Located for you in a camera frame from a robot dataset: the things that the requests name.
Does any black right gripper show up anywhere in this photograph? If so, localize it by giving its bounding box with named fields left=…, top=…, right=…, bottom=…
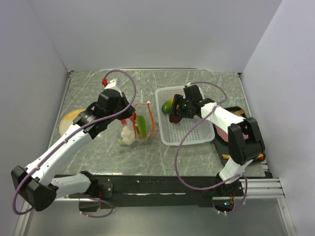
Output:
left=169, top=94, right=194, bottom=119

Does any green orange mango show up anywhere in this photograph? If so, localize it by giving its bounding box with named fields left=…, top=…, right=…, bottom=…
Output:
left=161, top=98, right=173, bottom=114

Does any dark red apple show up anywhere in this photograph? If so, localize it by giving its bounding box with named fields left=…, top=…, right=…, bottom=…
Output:
left=169, top=115, right=182, bottom=124

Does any red bell pepper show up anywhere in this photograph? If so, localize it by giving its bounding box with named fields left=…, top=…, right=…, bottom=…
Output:
left=121, top=112, right=137, bottom=125

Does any white cauliflower toy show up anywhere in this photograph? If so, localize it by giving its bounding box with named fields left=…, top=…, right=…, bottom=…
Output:
left=119, top=126, right=135, bottom=145

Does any clear zip bag orange zipper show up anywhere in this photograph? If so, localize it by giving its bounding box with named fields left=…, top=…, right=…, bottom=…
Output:
left=118, top=101, right=155, bottom=146

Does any watermelon slice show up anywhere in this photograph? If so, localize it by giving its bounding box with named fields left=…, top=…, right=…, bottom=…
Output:
left=136, top=116, right=148, bottom=138

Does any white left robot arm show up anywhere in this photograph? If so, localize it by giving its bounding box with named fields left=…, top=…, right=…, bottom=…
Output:
left=11, top=88, right=135, bottom=215

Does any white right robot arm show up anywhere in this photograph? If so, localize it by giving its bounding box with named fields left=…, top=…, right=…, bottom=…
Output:
left=170, top=82, right=265, bottom=196

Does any white plastic basket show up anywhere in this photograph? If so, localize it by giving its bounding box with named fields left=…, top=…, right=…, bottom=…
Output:
left=155, top=85, right=215, bottom=147

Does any yellow round plate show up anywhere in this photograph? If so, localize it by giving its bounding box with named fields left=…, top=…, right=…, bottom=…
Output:
left=59, top=109, right=85, bottom=136

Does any pink plate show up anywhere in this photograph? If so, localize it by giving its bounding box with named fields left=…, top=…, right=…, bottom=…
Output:
left=214, top=124, right=249, bottom=144

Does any gold fork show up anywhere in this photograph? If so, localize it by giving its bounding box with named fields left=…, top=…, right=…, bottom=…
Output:
left=234, top=110, right=244, bottom=116

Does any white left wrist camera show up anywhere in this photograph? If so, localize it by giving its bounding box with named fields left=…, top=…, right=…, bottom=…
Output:
left=101, top=78, right=121, bottom=92

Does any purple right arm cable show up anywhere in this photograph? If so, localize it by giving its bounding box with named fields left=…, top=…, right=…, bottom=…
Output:
left=174, top=81, right=248, bottom=215

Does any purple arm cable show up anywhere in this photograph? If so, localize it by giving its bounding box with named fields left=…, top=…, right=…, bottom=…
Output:
left=174, top=81, right=248, bottom=215
left=12, top=69, right=137, bottom=219

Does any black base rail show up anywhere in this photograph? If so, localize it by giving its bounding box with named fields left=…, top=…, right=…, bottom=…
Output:
left=83, top=175, right=245, bottom=208

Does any aluminium frame rail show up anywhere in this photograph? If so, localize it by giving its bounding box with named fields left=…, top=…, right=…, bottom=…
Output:
left=15, top=179, right=286, bottom=236

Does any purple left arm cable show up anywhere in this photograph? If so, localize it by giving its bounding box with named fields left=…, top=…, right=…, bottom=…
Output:
left=12, top=69, right=137, bottom=219

